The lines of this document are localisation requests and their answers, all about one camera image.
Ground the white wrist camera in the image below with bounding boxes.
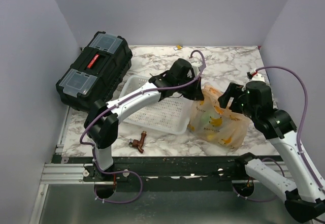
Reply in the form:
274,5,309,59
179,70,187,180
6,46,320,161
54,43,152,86
247,70,266,83
189,58,206,78

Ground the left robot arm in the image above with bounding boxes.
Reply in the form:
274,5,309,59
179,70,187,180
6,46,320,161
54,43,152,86
83,58,206,181

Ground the aluminium rail extrusion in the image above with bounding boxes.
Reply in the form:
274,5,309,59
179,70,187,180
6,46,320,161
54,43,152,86
40,164,94,184

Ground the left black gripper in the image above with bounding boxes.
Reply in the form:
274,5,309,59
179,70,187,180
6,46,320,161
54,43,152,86
175,75,204,101

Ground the black plastic toolbox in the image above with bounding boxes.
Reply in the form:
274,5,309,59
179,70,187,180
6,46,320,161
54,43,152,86
56,31,133,112

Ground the black mounting rail base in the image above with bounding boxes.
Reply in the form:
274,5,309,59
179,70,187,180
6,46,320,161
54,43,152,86
52,155,280,193

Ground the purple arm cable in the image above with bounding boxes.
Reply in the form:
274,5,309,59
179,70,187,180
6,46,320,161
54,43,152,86
232,66,325,222
79,49,206,204

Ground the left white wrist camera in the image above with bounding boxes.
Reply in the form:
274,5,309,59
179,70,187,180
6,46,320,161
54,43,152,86
189,58,206,78

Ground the orange translucent plastic bag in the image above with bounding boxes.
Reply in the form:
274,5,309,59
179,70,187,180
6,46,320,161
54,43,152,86
188,83,250,149

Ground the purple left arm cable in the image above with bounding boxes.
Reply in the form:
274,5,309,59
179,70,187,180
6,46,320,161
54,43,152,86
79,49,206,204

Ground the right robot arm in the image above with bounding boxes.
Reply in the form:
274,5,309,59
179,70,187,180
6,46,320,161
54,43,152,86
218,81,324,223

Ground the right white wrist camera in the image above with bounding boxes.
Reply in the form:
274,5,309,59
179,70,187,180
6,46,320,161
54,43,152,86
247,70,266,83

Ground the brown faucet tap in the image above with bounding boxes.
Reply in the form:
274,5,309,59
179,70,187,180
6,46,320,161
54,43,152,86
128,131,147,153

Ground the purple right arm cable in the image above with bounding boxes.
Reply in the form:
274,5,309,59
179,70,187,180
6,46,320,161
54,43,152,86
232,66,325,222

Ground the white plastic basket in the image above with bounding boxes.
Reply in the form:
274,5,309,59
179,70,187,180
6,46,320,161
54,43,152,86
115,75,193,136

